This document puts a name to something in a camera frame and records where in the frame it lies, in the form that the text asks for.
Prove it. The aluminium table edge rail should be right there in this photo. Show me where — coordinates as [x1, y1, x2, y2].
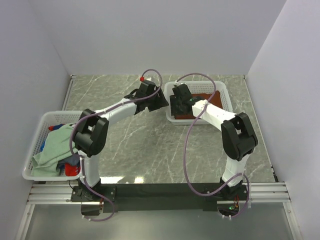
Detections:
[62, 74, 77, 111]

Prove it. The white laundry basket with clothes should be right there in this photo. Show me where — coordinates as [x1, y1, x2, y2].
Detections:
[22, 110, 82, 182]

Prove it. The mint green towel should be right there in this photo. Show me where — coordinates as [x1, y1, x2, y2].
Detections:
[31, 124, 80, 177]

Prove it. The red patterned cloth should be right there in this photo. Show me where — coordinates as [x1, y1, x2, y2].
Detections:
[44, 123, 80, 177]

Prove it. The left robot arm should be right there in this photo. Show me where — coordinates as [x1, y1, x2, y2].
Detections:
[70, 80, 169, 201]

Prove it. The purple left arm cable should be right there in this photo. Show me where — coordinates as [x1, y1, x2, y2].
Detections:
[68, 68, 163, 222]

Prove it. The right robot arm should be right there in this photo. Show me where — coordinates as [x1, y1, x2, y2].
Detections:
[172, 83, 259, 200]

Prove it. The aluminium front frame rail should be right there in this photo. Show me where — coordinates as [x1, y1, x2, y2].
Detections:
[15, 182, 303, 240]

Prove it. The rust brown towel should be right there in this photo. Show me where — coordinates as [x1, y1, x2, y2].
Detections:
[170, 93, 211, 120]

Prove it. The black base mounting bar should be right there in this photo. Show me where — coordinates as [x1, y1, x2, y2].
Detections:
[70, 183, 248, 213]

